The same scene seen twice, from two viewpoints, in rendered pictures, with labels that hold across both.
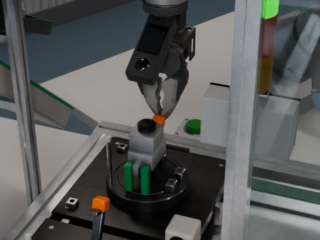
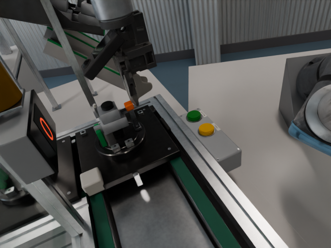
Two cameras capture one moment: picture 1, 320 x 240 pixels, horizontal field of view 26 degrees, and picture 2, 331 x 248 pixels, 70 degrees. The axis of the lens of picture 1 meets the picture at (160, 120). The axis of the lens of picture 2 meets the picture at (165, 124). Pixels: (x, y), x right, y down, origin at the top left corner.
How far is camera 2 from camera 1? 0.93 m
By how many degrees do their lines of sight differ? 45
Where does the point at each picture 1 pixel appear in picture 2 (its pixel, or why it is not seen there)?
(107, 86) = (215, 76)
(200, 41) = not seen: hidden behind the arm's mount
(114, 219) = (84, 152)
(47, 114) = (112, 81)
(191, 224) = (92, 178)
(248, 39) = not seen: outside the picture
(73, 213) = (79, 139)
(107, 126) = (156, 98)
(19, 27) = (55, 26)
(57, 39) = (296, 49)
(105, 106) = (201, 86)
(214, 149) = (186, 135)
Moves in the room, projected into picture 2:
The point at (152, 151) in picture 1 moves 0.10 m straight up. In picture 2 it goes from (102, 123) to (86, 87)
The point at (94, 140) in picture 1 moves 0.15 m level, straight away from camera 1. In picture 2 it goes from (142, 103) to (170, 81)
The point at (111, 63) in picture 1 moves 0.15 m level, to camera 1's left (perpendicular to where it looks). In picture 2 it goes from (232, 63) to (206, 57)
